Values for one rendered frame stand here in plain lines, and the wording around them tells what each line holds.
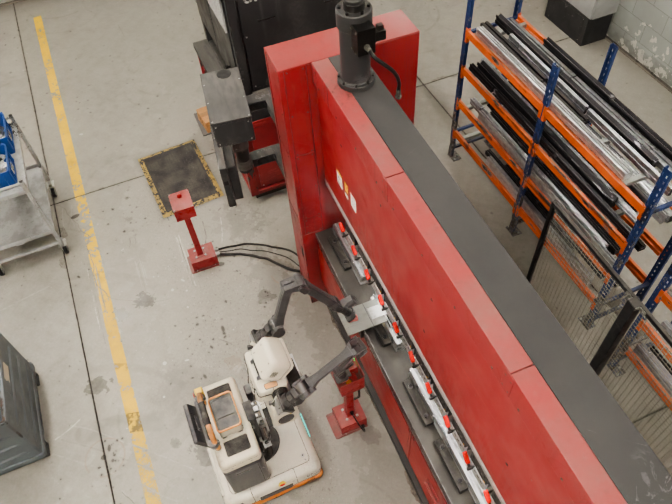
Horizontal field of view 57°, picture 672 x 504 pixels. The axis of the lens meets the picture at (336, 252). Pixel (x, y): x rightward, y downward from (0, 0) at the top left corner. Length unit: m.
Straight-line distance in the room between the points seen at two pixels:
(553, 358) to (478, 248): 0.55
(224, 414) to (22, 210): 3.12
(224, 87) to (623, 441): 2.93
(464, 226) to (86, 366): 3.54
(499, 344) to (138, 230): 4.25
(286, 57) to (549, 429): 2.34
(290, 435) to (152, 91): 4.46
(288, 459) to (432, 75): 4.55
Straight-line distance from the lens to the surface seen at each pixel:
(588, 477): 2.27
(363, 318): 3.92
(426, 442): 3.73
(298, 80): 3.57
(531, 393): 2.33
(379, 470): 4.58
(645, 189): 4.80
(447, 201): 2.78
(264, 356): 3.43
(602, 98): 4.90
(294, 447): 4.36
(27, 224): 6.05
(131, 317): 5.47
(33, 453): 5.00
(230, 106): 3.89
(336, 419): 4.65
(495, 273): 2.57
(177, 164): 6.48
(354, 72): 3.26
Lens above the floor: 4.36
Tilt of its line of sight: 53 degrees down
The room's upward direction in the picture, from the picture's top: 5 degrees counter-clockwise
